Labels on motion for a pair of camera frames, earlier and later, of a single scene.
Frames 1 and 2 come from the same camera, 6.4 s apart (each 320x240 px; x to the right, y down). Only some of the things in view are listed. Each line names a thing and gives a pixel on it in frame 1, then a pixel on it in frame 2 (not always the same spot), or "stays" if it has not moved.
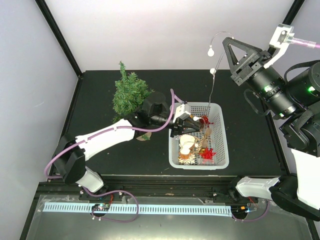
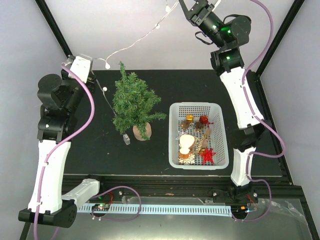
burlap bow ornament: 206,133 stays
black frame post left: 64,43 stays
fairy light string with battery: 213,71 -> 168,9
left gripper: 178,127 -> 91,78
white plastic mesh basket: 215,112 stays
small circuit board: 101,207 stays
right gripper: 241,74 -> 198,8
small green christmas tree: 129,93 stays
